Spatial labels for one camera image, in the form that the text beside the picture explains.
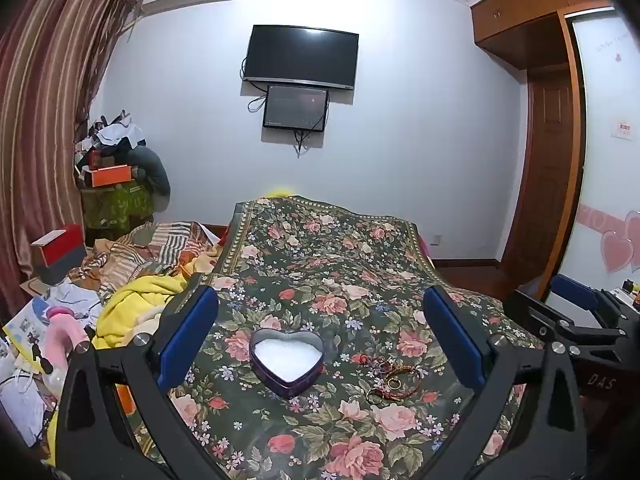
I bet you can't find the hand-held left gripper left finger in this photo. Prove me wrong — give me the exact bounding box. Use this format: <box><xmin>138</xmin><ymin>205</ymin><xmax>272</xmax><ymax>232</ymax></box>
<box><xmin>55</xmin><ymin>285</ymin><xmax>232</xmax><ymax>480</ymax></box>

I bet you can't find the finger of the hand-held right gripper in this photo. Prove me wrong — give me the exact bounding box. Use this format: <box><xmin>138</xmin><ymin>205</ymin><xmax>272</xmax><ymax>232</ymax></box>
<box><xmin>504</xmin><ymin>289</ymin><xmax>602</xmax><ymax>357</ymax></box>
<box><xmin>550</xmin><ymin>274</ymin><xmax>631</xmax><ymax>322</ymax></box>

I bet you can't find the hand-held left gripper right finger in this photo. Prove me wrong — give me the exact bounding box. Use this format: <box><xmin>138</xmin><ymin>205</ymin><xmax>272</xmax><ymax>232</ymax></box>
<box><xmin>422</xmin><ymin>285</ymin><xmax>584</xmax><ymax>480</ymax></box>

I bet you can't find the red braided bracelet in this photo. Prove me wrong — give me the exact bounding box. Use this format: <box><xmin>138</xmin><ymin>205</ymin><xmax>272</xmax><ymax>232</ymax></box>
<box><xmin>366</xmin><ymin>357</ymin><xmax>408</xmax><ymax>404</ymax></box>

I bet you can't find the heart-shaped tin box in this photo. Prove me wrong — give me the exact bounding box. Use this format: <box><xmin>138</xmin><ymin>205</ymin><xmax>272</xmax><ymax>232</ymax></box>
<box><xmin>248</xmin><ymin>328</ymin><xmax>326</xmax><ymax>401</ymax></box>

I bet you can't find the yellow blanket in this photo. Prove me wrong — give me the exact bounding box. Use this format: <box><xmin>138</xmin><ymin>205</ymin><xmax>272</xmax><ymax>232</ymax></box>
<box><xmin>91</xmin><ymin>271</ymin><xmax>202</xmax><ymax>352</ymax></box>

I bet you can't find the striped quilt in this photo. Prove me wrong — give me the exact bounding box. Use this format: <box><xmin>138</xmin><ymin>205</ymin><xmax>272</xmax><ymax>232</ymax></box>
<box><xmin>69</xmin><ymin>219</ymin><xmax>232</xmax><ymax>302</ymax></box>

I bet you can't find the wooden door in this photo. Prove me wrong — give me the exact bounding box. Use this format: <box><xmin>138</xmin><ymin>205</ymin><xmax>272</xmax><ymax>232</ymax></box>
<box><xmin>499</xmin><ymin>67</ymin><xmax>587</xmax><ymax>303</ymax></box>

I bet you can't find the pink plush toy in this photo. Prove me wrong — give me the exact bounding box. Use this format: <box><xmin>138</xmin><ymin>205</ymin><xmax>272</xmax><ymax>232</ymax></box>
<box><xmin>46</xmin><ymin>304</ymin><xmax>92</xmax><ymax>377</ymax></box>

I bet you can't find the white wardrobe door with hearts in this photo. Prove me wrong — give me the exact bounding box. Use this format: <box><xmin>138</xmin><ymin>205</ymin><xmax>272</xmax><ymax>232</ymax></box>
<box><xmin>545</xmin><ymin>6</ymin><xmax>640</xmax><ymax>313</ymax></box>

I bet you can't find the green patterned box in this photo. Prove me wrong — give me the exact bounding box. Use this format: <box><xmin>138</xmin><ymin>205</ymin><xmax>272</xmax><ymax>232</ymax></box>
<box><xmin>80</xmin><ymin>181</ymin><xmax>157</xmax><ymax>242</ymax></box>

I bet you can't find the floral tablecloth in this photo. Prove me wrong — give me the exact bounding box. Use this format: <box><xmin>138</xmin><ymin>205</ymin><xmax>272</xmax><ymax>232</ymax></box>
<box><xmin>120</xmin><ymin>196</ymin><xmax>546</xmax><ymax>480</ymax></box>

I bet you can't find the red box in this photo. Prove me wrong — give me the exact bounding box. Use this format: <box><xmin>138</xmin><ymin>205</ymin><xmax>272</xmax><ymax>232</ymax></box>
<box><xmin>30</xmin><ymin>223</ymin><xmax>87</xmax><ymax>284</ymax></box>

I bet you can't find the magazine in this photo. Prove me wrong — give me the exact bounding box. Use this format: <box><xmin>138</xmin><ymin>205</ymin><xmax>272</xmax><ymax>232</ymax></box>
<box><xmin>0</xmin><ymin>294</ymin><xmax>53</xmax><ymax>363</ymax></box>

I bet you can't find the orange box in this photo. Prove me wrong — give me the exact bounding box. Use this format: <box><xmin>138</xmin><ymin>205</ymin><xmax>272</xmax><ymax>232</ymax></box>
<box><xmin>81</xmin><ymin>163</ymin><xmax>134</xmax><ymax>189</ymax></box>

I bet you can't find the white plastic bag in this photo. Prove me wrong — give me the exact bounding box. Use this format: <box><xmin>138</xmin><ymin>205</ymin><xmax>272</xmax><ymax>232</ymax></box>
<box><xmin>0</xmin><ymin>367</ymin><xmax>57</xmax><ymax>448</ymax></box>

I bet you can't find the pile of clothes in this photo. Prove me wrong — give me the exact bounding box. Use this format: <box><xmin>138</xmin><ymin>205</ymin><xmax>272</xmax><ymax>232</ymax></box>
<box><xmin>74</xmin><ymin>107</ymin><xmax>151</xmax><ymax>171</ymax></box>

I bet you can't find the striped pink curtain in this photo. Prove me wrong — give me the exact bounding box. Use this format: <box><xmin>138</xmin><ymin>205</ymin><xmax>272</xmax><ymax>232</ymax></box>
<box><xmin>0</xmin><ymin>0</ymin><xmax>146</xmax><ymax>316</ymax></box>

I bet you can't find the wooden overhead cabinet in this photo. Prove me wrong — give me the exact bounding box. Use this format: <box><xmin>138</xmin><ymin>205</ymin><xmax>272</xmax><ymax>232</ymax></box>
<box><xmin>469</xmin><ymin>0</ymin><xmax>623</xmax><ymax>70</ymax></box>

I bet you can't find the small wall monitor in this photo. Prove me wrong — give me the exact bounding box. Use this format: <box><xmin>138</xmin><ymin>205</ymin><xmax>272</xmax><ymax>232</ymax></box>
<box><xmin>262</xmin><ymin>84</ymin><xmax>331</xmax><ymax>134</ymax></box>

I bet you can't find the large wall television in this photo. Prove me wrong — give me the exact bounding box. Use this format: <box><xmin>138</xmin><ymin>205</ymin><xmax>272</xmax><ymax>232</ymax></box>
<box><xmin>242</xmin><ymin>24</ymin><xmax>360</xmax><ymax>92</ymax></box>

